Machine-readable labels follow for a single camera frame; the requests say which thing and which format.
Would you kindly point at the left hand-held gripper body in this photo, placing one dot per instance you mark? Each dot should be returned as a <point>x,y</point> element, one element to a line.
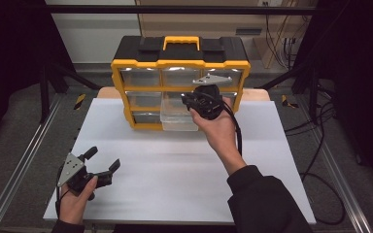
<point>73,168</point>

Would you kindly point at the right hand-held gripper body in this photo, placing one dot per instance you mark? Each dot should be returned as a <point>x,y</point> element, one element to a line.
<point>210,106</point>

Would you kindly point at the clear plastic drawer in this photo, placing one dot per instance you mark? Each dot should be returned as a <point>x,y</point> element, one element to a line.
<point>178,122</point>

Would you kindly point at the yellow black drawer organizer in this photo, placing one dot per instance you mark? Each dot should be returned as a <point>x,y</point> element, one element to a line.
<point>175,51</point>

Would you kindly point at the person's right hand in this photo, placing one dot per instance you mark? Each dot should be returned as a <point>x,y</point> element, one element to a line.
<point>221,136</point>

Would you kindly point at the person's left hand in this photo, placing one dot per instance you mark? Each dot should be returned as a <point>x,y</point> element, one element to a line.
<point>73,208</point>

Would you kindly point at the grid of clear drawers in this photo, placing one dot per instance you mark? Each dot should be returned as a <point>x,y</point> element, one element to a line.
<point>141,77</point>

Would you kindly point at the black metal stand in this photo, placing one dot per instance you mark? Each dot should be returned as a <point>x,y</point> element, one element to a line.
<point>44,93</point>
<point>314,97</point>

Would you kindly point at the right yellow clamp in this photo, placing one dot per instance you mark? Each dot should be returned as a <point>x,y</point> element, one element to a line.
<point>286,102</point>

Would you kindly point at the black metal crossbar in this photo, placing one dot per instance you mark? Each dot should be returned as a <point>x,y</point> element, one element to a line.
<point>175,9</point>

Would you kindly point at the dark curtain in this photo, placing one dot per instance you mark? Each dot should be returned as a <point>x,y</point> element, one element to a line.
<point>9,48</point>
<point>362,81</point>

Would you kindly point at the aluminium floor rail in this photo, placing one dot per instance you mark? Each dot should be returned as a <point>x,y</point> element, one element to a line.
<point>19,168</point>
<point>353,213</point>

